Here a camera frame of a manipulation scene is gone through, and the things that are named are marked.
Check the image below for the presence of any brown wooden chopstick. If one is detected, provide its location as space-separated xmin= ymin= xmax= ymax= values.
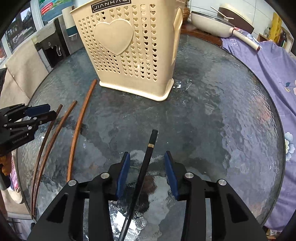
xmin=31 ymin=118 xmax=63 ymax=218
xmin=31 ymin=100 xmax=78 ymax=217
xmin=66 ymin=79 xmax=97 ymax=182

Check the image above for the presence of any black chopstick gold band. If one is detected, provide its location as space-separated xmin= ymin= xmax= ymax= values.
xmin=118 ymin=129 xmax=158 ymax=241

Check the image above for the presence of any person's right hand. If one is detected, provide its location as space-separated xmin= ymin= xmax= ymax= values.
xmin=0 ymin=153 xmax=11 ymax=176

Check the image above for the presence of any beige sofa cover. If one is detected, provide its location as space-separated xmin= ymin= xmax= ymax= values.
xmin=1 ymin=40 xmax=49 ymax=108

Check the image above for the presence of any water dispenser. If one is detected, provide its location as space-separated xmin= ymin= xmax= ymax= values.
xmin=33 ymin=15 xmax=83 ymax=72

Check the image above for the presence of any paper cup holder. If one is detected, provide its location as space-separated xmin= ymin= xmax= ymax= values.
xmin=62 ymin=5 xmax=78 ymax=41

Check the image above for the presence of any blue water bottle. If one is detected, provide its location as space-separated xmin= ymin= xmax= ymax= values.
xmin=39 ymin=0 xmax=74 ymax=22

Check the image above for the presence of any beige perforated utensil holder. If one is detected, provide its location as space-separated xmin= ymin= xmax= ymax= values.
xmin=71 ymin=0 xmax=185 ymax=101

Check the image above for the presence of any purple floral cloth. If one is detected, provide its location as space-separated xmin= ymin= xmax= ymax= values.
xmin=221 ymin=31 xmax=296 ymax=232

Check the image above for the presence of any cream frying pan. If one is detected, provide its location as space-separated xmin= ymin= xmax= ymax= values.
xmin=191 ymin=3 xmax=261 ymax=52

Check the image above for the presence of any woven wooden basin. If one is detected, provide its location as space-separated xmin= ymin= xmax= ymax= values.
xmin=183 ymin=7 xmax=191 ymax=22

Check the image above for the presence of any yellow package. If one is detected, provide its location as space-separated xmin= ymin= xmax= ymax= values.
xmin=268 ymin=12 xmax=282 ymax=44

